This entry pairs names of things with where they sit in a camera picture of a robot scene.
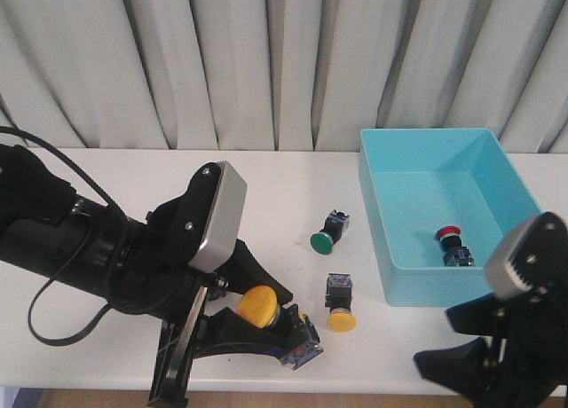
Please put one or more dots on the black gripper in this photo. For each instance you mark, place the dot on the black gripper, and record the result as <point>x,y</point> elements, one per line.
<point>155,283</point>

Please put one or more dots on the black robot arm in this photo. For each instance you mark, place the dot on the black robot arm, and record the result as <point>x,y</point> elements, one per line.
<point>288,255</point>

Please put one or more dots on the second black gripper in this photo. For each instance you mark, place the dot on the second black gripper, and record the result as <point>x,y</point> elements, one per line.
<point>533,330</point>

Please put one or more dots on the grey pleated curtain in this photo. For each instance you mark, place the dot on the grey pleated curtain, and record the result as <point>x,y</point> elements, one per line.
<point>288,75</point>

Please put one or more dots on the yellow push button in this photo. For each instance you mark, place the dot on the yellow push button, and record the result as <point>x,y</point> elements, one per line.
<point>299,340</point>
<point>338,301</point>

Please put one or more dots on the red push button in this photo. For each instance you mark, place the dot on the red push button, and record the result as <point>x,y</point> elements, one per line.
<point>456,254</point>

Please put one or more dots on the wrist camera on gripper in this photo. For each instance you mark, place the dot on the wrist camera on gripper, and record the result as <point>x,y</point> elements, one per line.
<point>209,217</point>

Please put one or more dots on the light blue plastic box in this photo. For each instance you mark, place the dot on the light blue plastic box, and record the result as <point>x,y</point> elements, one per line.
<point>415,181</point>

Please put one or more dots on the green push button right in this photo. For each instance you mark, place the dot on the green push button right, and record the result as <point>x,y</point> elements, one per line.
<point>335,226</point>

